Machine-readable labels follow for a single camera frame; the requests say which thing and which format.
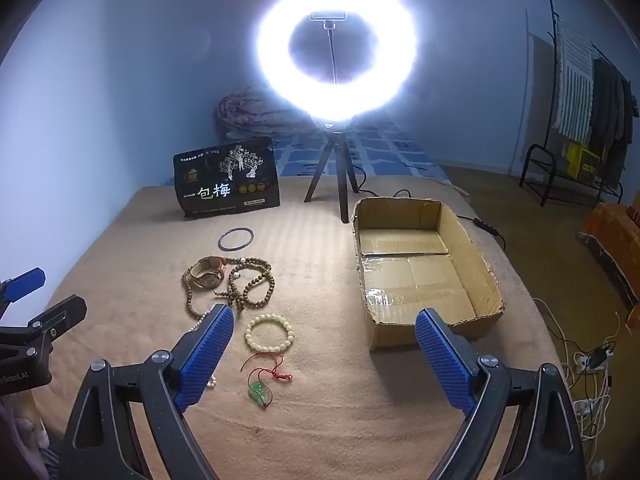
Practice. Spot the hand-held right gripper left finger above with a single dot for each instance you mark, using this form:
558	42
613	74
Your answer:
205	355

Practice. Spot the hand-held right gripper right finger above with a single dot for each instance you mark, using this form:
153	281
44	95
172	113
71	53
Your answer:
445	365

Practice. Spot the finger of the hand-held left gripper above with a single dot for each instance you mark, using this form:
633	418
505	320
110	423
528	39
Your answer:
57	317
27	282

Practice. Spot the cardboard box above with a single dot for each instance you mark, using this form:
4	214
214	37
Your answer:
415	280

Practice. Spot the dark blue bangle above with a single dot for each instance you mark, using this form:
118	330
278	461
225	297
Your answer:
220	242

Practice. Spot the pink plush cloth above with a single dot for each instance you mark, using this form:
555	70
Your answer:
17	440

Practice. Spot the white power strip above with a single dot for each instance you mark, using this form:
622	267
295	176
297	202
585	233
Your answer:
592	360
590	415

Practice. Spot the black snack bag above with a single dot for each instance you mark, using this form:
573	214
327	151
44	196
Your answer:
225	180

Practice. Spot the black tripod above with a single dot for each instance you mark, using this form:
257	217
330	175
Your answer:
342	185

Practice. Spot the blue patterned sheet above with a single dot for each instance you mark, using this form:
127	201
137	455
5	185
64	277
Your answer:
385	145

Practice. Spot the black clothes rack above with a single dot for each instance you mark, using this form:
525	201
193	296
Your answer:
537	150

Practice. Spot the folded floral quilt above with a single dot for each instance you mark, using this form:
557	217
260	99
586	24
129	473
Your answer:
240	110

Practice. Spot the yellow box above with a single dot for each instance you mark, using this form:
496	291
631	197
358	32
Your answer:
585	160

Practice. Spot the dark hanging clothes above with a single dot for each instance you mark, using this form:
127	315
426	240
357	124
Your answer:
607	105

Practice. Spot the striped hanging cloth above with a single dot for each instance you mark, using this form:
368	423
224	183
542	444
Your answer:
575	85

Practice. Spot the phone clamp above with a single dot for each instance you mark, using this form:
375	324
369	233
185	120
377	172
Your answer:
328	16

